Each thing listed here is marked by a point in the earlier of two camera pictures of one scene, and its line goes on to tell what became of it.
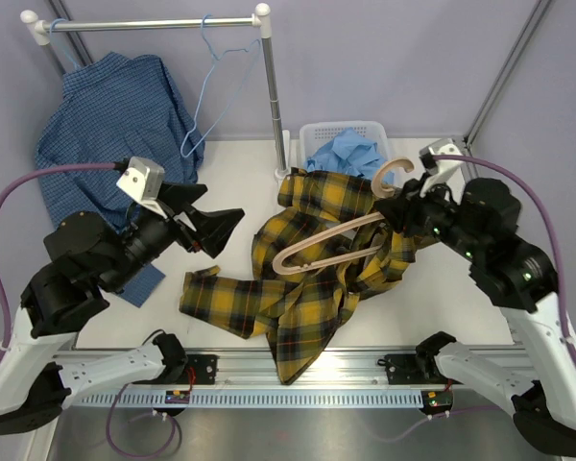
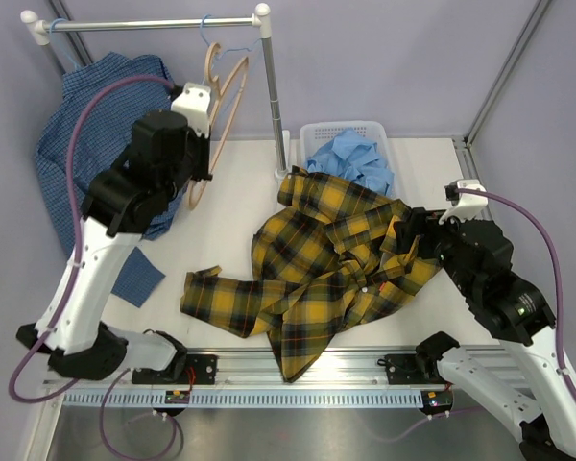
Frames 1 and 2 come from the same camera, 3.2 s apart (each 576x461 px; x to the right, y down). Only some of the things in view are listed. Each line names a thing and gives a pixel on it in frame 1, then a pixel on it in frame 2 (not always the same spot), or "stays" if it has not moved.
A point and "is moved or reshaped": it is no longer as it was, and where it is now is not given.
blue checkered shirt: [112, 108] stays
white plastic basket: [314, 135] stays
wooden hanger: [278, 265] to [219, 86]
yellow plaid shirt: [327, 245] is moved or reshaped
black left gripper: [214, 228] to [204, 144]
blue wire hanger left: [56, 43] stays
